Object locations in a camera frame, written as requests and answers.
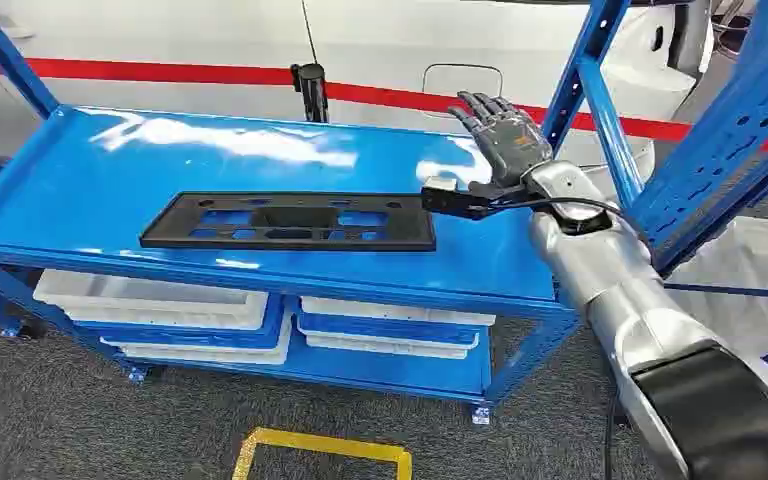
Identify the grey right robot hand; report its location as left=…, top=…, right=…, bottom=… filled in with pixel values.
left=448, top=90, right=555, bottom=199

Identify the black plastic panel with cutouts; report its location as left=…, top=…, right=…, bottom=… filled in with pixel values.
left=139, top=192, right=438, bottom=253

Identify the blue plastic crate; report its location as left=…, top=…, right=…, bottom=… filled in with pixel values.
left=71, top=294, right=290, bottom=351
left=295, top=311, right=482, bottom=348

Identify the blue metal shelf rack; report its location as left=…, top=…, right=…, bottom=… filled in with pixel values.
left=662, top=173, right=768, bottom=376
left=0, top=0, right=768, bottom=427

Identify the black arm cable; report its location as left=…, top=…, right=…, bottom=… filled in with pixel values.
left=486, top=196, right=654, bottom=256

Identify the black stanchion post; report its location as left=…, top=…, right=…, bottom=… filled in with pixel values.
left=289, top=62, right=330, bottom=125

